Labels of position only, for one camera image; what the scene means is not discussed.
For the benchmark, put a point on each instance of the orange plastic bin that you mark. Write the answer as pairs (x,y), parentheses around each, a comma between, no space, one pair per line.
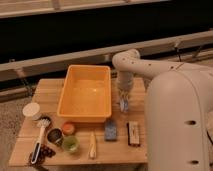
(86,94)

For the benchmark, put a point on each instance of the brown black block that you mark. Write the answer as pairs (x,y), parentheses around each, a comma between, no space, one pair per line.
(133,133)

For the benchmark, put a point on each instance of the white round container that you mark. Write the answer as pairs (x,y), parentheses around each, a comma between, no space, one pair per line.
(32,111)

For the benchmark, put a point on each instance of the dark grape bunch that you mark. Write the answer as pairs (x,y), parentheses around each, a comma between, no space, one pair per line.
(44,152)

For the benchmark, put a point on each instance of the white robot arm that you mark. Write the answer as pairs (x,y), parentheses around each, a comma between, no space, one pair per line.
(177,104)

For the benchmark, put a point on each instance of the green plastic cup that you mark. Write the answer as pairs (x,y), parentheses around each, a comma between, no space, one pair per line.
(70,144)

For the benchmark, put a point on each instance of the yellow corn cob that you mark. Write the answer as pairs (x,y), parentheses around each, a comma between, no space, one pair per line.
(93,146)

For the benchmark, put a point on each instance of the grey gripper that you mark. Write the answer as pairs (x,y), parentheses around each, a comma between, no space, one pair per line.
(125,85)

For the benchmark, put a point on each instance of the blue sponge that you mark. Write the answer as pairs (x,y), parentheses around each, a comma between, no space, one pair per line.
(110,131)

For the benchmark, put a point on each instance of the metal can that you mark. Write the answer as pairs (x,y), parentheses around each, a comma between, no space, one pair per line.
(55,136)

